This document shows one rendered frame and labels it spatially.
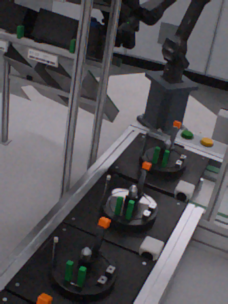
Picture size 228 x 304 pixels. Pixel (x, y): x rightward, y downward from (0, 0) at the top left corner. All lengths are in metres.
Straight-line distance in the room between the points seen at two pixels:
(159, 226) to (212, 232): 0.16
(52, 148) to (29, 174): 0.16
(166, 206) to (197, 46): 3.25
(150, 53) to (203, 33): 0.55
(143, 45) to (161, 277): 3.56
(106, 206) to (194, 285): 0.30
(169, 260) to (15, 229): 0.42
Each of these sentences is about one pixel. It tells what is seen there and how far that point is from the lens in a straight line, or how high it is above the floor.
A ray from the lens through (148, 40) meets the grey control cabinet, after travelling 4.39.
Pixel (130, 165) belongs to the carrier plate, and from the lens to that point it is 1.30.
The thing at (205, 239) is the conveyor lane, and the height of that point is 0.90.
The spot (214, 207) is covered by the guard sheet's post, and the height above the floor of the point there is 1.00.
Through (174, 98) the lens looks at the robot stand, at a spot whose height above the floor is 1.01.
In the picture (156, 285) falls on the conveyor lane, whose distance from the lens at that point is 1.01.
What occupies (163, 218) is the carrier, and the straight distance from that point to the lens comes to 1.15.
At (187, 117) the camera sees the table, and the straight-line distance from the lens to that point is 1.87.
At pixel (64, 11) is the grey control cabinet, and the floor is 0.42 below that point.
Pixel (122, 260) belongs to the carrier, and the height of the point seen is 0.97.
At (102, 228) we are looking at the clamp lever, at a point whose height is 1.06.
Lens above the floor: 1.70
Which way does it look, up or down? 33 degrees down
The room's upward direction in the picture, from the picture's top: 10 degrees clockwise
